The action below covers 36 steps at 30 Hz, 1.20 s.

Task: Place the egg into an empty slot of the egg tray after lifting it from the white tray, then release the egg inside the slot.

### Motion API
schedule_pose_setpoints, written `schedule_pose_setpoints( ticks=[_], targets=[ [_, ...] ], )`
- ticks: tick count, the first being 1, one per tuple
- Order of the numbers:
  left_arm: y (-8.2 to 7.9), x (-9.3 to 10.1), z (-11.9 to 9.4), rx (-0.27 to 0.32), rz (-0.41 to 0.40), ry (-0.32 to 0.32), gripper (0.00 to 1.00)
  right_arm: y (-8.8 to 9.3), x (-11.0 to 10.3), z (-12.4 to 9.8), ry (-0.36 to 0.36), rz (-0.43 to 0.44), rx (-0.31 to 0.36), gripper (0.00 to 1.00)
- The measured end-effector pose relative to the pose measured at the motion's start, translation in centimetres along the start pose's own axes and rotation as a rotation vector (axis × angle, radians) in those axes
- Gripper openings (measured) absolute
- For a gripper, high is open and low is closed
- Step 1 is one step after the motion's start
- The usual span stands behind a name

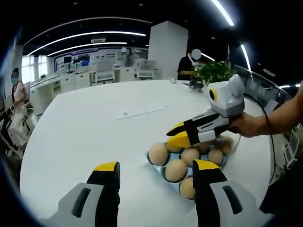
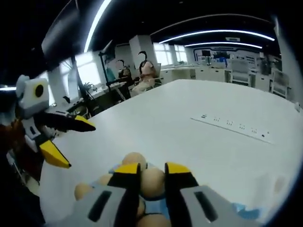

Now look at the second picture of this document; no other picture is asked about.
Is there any white low cabinet row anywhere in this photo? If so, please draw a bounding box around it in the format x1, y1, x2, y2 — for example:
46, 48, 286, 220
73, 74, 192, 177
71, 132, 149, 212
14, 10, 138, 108
160, 63, 232, 82

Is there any blue egg tray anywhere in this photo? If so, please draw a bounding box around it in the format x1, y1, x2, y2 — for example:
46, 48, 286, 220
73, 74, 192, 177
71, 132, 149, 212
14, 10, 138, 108
94, 163, 265, 227

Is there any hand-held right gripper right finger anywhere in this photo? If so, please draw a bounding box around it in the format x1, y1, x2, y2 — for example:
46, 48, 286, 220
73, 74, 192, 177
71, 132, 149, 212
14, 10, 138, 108
164, 162, 261, 227

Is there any person's left hand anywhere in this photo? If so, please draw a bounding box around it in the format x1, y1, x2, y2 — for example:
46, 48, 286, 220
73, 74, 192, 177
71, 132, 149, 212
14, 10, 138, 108
0, 119, 27, 154

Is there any black studio light stand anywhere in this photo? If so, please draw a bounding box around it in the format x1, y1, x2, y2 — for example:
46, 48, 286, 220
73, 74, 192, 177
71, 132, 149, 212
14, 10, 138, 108
98, 39, 128, 95

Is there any person's dark clothing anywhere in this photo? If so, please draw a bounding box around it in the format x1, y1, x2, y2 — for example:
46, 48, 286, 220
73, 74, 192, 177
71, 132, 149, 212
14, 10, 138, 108
0, 151, 47, 227

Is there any short curved ceiling light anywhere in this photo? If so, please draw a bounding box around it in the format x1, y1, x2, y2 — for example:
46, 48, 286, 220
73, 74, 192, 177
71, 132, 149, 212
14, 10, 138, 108
184, 42, 263, 49

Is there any large curved ceiling light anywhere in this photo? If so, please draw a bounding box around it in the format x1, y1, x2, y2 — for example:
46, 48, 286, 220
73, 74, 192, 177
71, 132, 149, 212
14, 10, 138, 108
83, 0, 112, 53

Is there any dark hanging ceiling panel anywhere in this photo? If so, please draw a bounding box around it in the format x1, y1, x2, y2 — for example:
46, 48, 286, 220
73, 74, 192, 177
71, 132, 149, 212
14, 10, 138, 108
41, 0, 80, 71

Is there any long curved ceiling light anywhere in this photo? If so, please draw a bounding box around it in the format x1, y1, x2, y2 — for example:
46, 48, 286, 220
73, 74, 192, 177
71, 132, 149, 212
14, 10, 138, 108
158, 29, 276, 44

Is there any white mesh office chair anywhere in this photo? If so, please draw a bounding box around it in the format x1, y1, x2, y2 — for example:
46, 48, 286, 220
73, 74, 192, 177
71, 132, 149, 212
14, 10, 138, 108
269, 68, 291, 97
231, 59, 251, 83

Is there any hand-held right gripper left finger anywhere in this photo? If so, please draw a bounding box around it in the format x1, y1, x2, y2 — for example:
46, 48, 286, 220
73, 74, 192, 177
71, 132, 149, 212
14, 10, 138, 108
46, 162, 142, 227

